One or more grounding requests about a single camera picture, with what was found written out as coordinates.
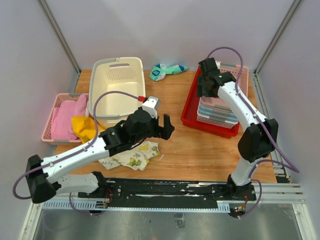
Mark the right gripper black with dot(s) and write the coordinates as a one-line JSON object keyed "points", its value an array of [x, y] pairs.
{"points": [[201, 90]]}

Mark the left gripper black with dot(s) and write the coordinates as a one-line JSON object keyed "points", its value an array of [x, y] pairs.
{"points": [[164, 132]]}

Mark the blue perforated basket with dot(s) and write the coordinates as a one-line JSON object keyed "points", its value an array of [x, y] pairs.
{"points": [[218, 119], [217, 112]]}

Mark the white perforated basket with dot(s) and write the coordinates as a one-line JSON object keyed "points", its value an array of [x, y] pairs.
{"points": [[215, 123]]}

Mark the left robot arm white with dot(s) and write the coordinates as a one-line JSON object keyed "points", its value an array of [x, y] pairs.
{"points": [[43, 175]]}

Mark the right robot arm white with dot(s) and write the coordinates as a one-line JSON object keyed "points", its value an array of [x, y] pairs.
{"points": [[259, 132]]}

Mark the red plastic tray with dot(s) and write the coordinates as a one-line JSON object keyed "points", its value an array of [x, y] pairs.
{"points": [[189, 115]]}

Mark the printed white baby cloth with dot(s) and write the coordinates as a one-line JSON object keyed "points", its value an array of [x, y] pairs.
{"points": [[136, 158]]}

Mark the teal white sock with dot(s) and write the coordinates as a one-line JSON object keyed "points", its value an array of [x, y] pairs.
{"points": [[160, 71]]}

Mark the large cream laundry basket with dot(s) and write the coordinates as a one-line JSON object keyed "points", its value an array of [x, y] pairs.
{"points": [[123, 74]]}

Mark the yellow cloth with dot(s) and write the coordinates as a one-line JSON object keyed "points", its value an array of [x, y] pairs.
{"points": [[84, 128]]}

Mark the pink basket with clothes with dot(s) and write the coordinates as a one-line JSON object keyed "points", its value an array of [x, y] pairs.
{"points": [[46, 136]]}

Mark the pink cloth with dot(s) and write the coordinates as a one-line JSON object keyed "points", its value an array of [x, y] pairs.
{"points": [[61, 123]]}

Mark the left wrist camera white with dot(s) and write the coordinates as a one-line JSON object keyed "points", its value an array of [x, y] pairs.
{"points": [[151, 105]]}

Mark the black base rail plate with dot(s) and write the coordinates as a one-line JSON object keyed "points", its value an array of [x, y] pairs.
{"points": [[172, 192]]}

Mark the slotted cable duct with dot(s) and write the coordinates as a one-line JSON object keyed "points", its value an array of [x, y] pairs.
{"points": [[133, 205]]}

